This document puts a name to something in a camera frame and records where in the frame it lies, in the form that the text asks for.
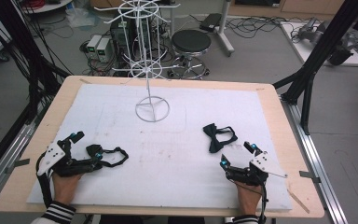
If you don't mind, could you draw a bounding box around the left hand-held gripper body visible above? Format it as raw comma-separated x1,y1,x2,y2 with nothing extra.
36,138,104,179

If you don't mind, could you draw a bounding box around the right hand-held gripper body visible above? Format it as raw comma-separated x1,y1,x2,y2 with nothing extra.
225,151,288,187

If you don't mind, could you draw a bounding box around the white wire display rack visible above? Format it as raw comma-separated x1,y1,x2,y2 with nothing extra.
94,0,181,123

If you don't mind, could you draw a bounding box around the person's left hand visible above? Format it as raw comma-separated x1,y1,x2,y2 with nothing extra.
51,174,82,205

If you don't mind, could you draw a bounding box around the person's right hand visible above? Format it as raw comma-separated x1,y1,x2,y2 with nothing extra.
233,182,263,217

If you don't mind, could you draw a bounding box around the metal table clamp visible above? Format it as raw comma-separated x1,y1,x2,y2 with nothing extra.
298,170,322,185
5,158,32,175

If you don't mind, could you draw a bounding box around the thin wooden stick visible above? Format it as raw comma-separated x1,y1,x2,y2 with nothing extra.
286,189,311,215

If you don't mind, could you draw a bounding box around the white foam mat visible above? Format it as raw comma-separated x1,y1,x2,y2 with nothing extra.
26,83,293,213

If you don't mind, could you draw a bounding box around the grey bench power supply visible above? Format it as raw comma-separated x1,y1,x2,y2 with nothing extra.
85,34,103,60
96,37,114,63

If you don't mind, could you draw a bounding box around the white floor platform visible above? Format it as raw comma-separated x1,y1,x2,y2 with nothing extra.
280,21,358,68

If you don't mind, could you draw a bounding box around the black computer tower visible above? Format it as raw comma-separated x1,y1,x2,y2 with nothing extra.
109,17,138,59

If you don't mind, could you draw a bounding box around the clear plastic bag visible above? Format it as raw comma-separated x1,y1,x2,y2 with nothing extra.
65,7,97,30

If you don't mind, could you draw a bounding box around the desk with white legs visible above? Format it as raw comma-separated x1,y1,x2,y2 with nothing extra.
214,0,236,58

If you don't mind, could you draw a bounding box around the black round stool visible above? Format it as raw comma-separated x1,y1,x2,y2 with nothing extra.
168,29,213,80

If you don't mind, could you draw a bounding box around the round white side table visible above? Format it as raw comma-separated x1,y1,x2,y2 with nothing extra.
21,0,73,15

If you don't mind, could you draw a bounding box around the flat black box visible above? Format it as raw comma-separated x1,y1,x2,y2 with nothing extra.
199,12,223,33

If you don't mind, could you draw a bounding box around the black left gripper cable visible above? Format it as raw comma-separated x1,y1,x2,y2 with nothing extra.
35,152,54,209

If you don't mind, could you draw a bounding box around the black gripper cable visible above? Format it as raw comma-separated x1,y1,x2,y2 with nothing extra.
35,152,54,209
258,181,269,224

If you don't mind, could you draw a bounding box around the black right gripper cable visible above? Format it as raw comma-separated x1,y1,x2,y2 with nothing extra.
258,181,269,224

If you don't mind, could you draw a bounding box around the aluminium rail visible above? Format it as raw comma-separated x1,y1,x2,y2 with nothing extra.
280,98,350,224
0,104,50,208

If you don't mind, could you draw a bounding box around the black metal frame post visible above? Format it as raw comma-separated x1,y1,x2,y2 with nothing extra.
272,0,358,135
0,0,64,124

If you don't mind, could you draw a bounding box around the bundle of hanging black cables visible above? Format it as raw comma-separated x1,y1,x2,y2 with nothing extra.
10,0,74,94

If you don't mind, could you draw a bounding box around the tangle of black floor cables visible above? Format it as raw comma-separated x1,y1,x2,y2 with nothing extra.
226,14,291,40

